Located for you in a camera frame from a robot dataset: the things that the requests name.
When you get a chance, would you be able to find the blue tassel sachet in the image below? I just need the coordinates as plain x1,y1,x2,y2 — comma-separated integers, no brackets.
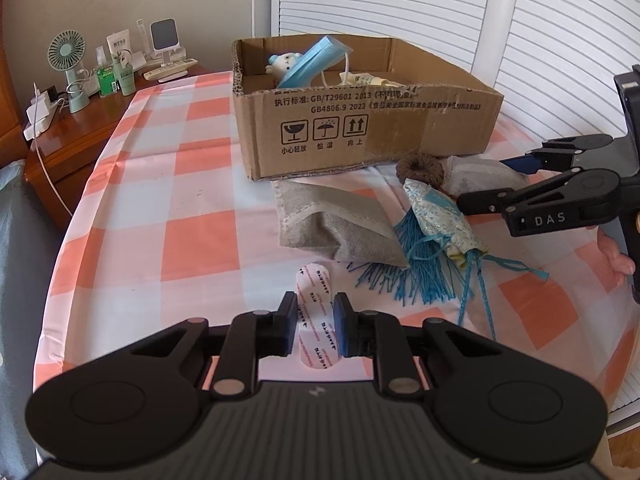
347,179,549,338

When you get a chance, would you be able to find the brown scrunchie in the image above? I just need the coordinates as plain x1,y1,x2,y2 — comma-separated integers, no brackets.
396,153,445,188

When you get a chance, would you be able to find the blue face mask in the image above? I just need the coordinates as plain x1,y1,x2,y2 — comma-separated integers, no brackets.
278,36,352,89

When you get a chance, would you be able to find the blue plush toy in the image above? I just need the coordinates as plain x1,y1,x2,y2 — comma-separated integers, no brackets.
265,52,303,81

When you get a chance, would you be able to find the person's right hand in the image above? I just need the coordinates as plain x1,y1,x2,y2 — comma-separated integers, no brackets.
597,228,636,286

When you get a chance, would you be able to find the white louvered closet door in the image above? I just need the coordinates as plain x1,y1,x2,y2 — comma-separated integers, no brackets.
271,0,639,422

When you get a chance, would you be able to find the pink checkered tablecloth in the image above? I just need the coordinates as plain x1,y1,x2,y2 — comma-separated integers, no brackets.
34,73,639,406

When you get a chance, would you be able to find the cardboard box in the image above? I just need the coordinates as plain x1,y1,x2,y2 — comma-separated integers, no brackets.
232,35,503,181

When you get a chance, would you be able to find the blue bed sheet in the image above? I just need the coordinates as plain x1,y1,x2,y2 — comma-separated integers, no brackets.
0,159,62,479

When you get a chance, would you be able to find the wooden nightstand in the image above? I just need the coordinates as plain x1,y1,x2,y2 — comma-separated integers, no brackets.
24,62,212,233

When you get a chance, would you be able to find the white remote control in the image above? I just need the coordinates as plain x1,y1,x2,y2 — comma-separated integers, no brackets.
143,58,198,82

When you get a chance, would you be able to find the green tube bottle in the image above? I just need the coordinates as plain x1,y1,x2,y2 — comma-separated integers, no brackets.
112,49,136,96

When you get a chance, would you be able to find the green box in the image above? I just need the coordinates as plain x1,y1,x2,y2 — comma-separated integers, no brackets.
96,66,117,98

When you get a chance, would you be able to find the wooden headboard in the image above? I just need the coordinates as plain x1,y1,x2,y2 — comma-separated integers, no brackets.
0,32,28,167

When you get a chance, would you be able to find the white power strip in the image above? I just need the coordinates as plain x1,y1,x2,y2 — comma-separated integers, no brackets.
23,89,65,141

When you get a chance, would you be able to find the phone on white stand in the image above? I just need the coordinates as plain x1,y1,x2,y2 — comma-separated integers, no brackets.
150,18,181,65

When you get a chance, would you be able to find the white card box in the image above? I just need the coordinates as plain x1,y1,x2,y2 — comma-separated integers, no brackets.
106,29,131,63

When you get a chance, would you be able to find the green desk fan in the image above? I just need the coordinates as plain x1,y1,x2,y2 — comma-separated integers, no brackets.
47,29,89,114

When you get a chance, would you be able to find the white charging cable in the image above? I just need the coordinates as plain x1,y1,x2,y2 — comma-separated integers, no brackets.
30,81,74,217

